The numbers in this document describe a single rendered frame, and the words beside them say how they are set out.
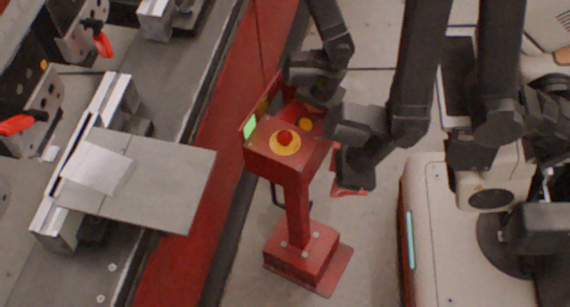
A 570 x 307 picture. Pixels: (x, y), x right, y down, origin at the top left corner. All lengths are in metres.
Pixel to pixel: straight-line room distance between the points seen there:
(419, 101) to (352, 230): 1.34
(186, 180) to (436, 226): 0.96
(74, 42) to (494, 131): 0.71
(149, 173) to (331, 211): 1.14
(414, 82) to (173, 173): 0.52
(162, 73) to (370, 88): 1.20
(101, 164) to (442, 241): 1.07
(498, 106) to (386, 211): 1.38
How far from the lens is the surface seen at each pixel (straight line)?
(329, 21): 1.29
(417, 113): 0.97
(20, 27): 1.05
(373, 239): 2.25
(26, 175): 2.61
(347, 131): 1.02
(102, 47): 1.21
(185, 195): 1.21
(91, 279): 1.33
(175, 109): 1.48
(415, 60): 0.89
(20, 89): 1.07
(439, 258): 1.94
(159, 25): 1.56
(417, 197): 2.02
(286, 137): 1.48
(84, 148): 1.32
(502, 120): 0.98
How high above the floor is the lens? 2.05
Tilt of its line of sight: 58 degrees down
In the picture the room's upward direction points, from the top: 6 degrees counter-clockwise
